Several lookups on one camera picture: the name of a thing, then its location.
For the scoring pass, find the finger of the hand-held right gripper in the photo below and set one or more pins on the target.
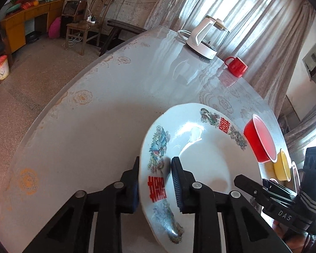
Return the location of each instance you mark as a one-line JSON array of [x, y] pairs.
[[279, 188], [248, 187]]

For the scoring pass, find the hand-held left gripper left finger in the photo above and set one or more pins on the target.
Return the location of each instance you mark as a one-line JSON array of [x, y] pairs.
[[133, 189]]

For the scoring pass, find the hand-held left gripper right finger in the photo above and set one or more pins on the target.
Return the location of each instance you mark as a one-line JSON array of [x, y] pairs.
[[177, 187]]

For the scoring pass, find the yellow bowl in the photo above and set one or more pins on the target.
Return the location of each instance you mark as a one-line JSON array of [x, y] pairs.
[[280, 168]]

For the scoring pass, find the white printed plate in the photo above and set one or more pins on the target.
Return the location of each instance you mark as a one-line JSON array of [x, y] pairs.
[[200, 150]]

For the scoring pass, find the person's right hand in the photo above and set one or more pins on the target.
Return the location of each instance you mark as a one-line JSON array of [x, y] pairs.
[[280, 233]]

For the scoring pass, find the red bowl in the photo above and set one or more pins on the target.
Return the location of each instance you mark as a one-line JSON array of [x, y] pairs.
[[255, 142]]

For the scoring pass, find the lace-print table cover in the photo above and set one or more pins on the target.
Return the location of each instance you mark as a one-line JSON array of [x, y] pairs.
[[94, 123]]

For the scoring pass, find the red mug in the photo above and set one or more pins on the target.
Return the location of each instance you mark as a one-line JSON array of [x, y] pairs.
[[237, 67]]

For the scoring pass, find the white electric kettle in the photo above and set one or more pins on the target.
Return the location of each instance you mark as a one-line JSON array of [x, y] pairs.
[[200, 39]]

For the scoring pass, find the dark wooden bench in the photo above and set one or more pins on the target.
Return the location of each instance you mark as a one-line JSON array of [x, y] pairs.
[[126, 27]]

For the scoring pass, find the white power strip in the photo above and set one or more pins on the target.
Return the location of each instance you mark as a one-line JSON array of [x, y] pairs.
[[91, 19]]

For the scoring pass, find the beige sheer curtain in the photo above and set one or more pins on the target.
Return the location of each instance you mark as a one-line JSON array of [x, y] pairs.
[[252, 10]]

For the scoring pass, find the pink bag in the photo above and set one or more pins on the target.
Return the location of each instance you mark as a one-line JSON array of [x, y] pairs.
[[54, 29]]

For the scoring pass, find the white bin with red lid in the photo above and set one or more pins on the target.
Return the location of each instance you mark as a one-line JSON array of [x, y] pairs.
[[1, 68]]

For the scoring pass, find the wooden chair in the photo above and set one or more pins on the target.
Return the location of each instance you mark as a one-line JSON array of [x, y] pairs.
[[102, 2]]

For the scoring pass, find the black speaker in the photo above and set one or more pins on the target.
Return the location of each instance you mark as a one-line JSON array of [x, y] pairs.
[[72, 8]]

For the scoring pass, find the wooden sideboard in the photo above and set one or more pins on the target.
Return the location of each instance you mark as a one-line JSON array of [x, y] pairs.
[[13, 31]]

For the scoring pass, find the red packet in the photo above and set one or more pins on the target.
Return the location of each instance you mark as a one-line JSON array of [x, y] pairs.
[[27, 5]]

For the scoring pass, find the green potted plant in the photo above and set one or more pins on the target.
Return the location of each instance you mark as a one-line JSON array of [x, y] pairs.
[[14, 4]]

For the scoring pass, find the wall electric panel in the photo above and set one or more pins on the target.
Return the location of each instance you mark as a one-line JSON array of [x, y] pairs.
[[314, 63]]

